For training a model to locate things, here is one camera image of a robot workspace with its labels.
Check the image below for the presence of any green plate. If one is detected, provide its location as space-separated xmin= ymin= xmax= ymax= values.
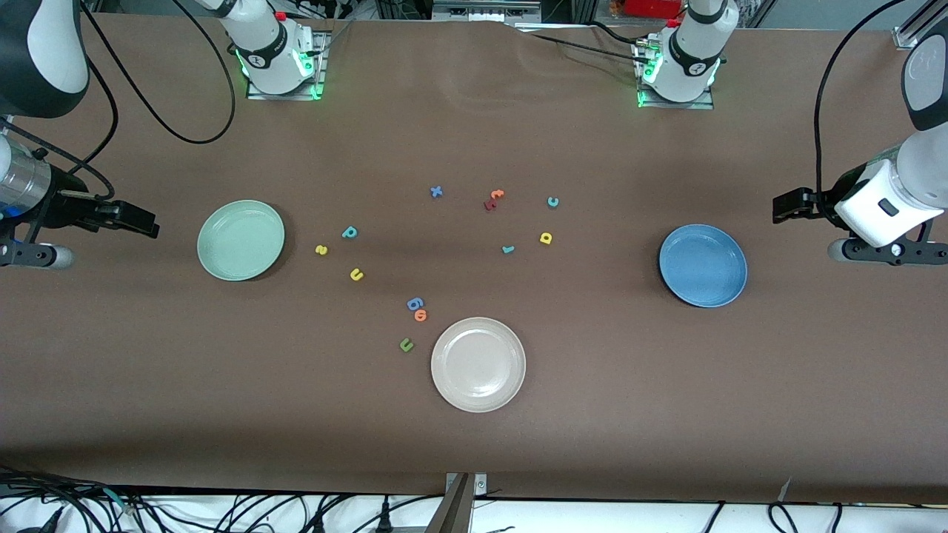
xmin=197 ymin=200 xmax=286 ymax=282

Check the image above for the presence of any blue plate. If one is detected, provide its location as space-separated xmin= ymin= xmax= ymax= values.
xmin=658 ymin=224 xmax=749 ymax=309

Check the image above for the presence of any red box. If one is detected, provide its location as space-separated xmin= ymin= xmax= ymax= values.
xmin=624 ymin=0 xmax=684 ymax=19

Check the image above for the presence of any brown paper table cover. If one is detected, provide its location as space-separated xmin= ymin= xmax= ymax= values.
xmin=0 ymin=19 xmax=948 ymax=504

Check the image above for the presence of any beige plate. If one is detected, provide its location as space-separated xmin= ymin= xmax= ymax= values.
xmin=430 ymin=317 xmax=527 ymax=413

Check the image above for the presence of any aluminium profile beam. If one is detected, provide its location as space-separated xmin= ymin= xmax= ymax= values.
xmin=426 ymin=474 xmax=475 ymax=533

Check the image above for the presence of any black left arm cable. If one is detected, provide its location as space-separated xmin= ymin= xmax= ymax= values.
xmin=812 ymin=0 xmax=910 ymax=195

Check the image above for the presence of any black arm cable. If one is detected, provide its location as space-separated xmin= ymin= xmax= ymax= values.
xmin=812 ymin=0 xmax=910 ymax=195
xmin=0 ymin=0 xmax=238 ymax=202

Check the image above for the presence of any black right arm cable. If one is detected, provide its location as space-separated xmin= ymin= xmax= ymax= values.
xmin=0 ymin=0 xmax=238 ymax=202

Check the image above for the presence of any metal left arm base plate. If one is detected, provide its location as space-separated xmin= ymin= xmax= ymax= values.
xmin=637 ymin=41 xmax=715 ymax=110

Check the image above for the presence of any aluminium frame strut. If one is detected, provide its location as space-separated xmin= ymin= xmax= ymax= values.
xmin=902 ymin=0 xmax=948 ymax=38

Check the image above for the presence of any black table cable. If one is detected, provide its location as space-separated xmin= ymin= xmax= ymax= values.
xmin=527 ymin=31 xmax=644 ymax=60
xmin=589 ymin=20 xmax=647 ymax=44

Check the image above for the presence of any grey metal frame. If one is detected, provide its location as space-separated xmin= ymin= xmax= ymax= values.
xmin=432 ymin=0 xmax=543 ymax=24

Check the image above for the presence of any small metal bracket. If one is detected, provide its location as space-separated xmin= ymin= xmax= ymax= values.
xmin=444 ymin=472 xmax=488 ymax=495

